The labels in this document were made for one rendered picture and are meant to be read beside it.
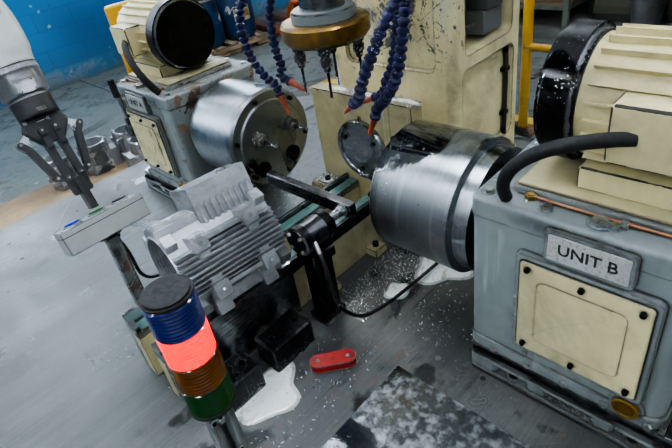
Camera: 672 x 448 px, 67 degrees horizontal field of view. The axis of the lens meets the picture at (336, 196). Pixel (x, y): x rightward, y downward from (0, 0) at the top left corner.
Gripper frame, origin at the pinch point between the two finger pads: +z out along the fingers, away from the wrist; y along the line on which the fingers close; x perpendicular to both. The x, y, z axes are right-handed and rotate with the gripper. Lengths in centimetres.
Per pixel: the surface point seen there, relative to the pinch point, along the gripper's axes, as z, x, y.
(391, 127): 15, -32, 54
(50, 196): 5, 248, 33
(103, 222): 6.7, -3.5, -0.7
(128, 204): 5.8, -3.5, 5.2
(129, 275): 19.9, 2.5, -0.4
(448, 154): 18, -57, 39
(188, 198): 7.4, -25.9, 8.6
